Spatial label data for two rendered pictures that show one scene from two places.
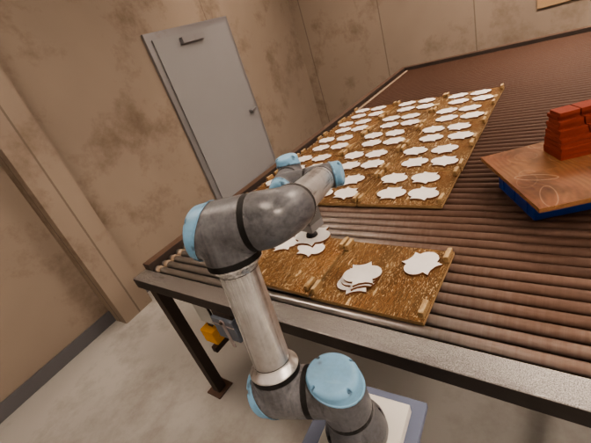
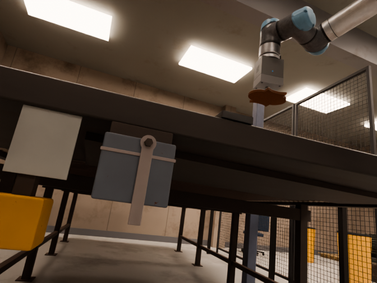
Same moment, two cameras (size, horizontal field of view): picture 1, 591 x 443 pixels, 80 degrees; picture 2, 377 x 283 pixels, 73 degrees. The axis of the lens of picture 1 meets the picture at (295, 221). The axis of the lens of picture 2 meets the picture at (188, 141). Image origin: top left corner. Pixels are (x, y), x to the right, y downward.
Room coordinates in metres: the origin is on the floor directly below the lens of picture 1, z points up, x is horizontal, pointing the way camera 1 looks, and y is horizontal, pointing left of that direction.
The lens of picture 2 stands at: (0.89, 0.79, 0.71)
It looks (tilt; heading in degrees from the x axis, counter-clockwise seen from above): 15 degrees up; 301
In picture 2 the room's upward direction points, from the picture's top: 8 degrees clockwise
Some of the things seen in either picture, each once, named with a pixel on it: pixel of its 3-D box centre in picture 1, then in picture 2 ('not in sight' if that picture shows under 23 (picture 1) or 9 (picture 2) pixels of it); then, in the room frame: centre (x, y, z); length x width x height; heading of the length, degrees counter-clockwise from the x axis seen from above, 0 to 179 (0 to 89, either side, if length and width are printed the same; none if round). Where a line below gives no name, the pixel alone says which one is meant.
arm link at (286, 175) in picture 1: (288, 185); (298, 26); (1.00, -0.02, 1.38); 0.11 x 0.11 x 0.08; 69
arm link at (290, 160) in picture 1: (290, 171); (271, 35); (1.10, -0.04, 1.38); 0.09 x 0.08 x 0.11; 159
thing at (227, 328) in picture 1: (232, 323); (133, 174); (1.24, 0.41, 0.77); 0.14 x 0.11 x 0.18; 47
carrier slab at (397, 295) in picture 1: (382, 276); not in sight; (1.01, -0.23, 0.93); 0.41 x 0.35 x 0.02; 46
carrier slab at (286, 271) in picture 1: (292, 259); not in sight; (1.31, 0.07, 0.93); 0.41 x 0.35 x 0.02; 44
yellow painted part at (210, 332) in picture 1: (207, 319); (28, 173); (1.36, 0.54, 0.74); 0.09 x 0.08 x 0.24; 47
